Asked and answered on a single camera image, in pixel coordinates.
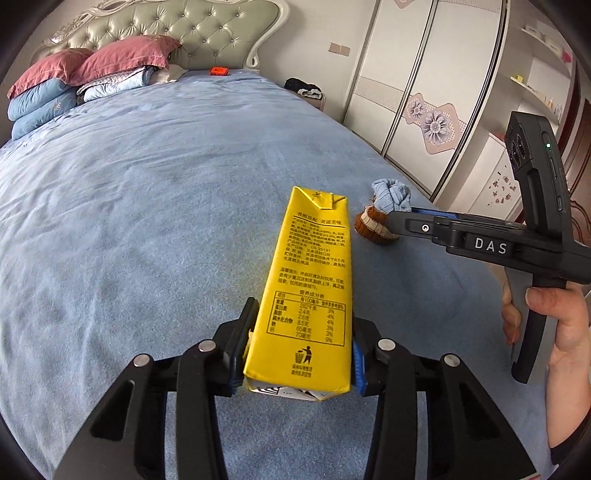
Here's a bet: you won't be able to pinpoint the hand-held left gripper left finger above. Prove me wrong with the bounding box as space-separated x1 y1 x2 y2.
53 296 260 480

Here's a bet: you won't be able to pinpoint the person's right forearm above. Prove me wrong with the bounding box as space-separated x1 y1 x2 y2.
545 342 591 467

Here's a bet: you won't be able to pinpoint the black cloth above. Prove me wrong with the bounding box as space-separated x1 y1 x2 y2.
284 78 324 101

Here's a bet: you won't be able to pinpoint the blue and brown sock bundle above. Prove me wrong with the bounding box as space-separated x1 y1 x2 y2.
355 178 413 245

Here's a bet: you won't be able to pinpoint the blue folded quilt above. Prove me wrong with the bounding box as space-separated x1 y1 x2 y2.
10 99 79 140

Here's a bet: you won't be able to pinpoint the yellow drink carton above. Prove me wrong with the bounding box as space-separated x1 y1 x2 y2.
242 185 355 402

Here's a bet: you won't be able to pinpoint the light patterned folded quilt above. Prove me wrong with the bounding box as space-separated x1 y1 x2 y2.
76 66 160 103

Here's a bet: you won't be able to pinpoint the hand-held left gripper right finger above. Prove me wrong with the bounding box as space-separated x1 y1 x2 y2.
351 318 539 480

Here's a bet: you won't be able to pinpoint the white flowered wardrobe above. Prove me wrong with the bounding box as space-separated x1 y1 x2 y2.
342 0 525 217

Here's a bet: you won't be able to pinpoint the tufted green headboard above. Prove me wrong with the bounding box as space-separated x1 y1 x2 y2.
41 0 289 72

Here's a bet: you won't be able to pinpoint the white wall shelf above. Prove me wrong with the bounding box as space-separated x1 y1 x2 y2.
508 23 578 121

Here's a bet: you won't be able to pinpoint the white cloth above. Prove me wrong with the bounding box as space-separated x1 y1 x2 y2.
152 67 190 84

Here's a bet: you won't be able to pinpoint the person's right hand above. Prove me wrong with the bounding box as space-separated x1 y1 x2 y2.
501 277 591 368

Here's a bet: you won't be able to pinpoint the pink pillow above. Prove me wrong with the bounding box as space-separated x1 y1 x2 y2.
67 34 182 87
7 48 95 100

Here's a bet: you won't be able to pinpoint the blue bed sheet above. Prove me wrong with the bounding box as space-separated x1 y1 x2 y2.
0 69 555 480

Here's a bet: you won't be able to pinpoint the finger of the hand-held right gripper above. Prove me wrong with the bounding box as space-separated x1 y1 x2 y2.
387 210 452 245
410 208 468 222

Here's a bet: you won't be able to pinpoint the blue pillows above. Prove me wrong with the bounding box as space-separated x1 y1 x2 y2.
7 78 77 121

